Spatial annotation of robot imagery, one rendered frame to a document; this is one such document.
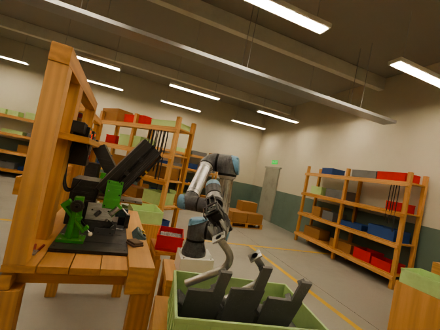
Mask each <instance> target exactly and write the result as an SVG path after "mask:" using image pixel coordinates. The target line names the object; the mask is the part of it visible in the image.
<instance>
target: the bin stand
mask: <svg viewBox="0 0 440 330"><path fill-rule="evenodd" d="M155 244H156V239H155V238H151V241H150V248H149V250H150V253H151V257H152V259H153V263H154V266H155V273H154V277H153V283H152V287H151V293H150V295H149V297H148V301H147V307H146V311H145V317H144V320H143V326H142V330H147V327H148V323H149V317H150V313H151V307H152V303H153V298H154V294H155V288H156V282H157V278H158V272H159V268H160V263H161V258H160V256H161V255H168V256H170V259H172V260H175V256H176V253H173V252H168V251H160V250H155Z"/></svg>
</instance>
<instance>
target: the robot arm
mask: <svg viewBox="0 0 440 330"><path fill-rule="evenodd" d="M212 172H218V176H219V178H220V179H219V182H218V180H216V179H211V180H209V181H207V183H206V180H207V178H208V176H209V174H211V173H212ZM239 173H240V159H239V158H238V157H237V156H233V155H224V154H219V153H212V154H210V155H207V156H205V157H204V158H203V159H202V160H201V161H200V162H199V164H198V169H197V171H196V173H195V175H194V177H193V179H192V181H191V184H190V185H189V188H188V189H187V192H186V193H185V194H180V195H179V196H178V198H177V207H178V208H180V209H183V210H191V211H197V212H200V213H203V217H191V218H190V219H189V224H188V230H187V239H186V242H185V244H184V246H183V248H182V251H181V253H182V255H184V256H186V257H190V258H194V259H199V258H203V257H205V256H206V248H205V244H204V242H205V240H211V241H212V236H215V235H216V234H219V233H220V232H223V231H225V236H226V238H225V239H224V240H226V241H227V240H228V237H229V234H230V231H232V229H233V227H232V225H231V224H230V219H229V217H228V214H229V206H230V198H231V192H232V184H233V180H234V179H235V178H236V175H239ZM205 183H206V187H205V190H206V197H205V198H201V197H199V196H200V194H201V192H202V189H203V188H204V185H205ZM204 214H205V215H206V216H205V215H204ZM208 220H209V221H208Z"/></svg>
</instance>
